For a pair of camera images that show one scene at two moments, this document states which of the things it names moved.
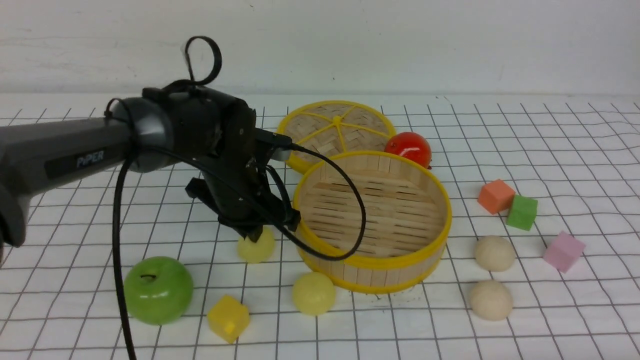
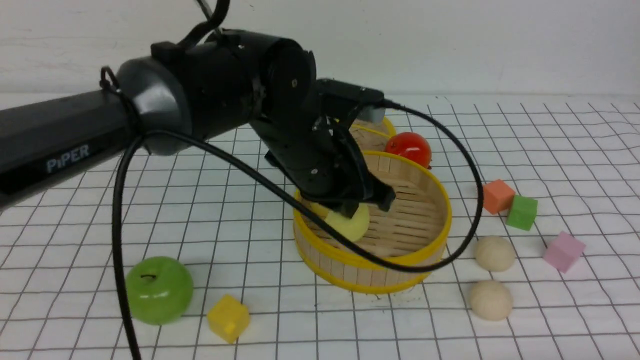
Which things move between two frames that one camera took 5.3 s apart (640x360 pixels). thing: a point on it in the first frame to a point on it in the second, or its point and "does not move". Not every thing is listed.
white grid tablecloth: (543, 264) does not move
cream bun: (495, 253) does not move
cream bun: (491, 300) does not move
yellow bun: (259, 252) to (355, 228)
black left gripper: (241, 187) to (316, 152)
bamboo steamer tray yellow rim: (408, 223) does not move
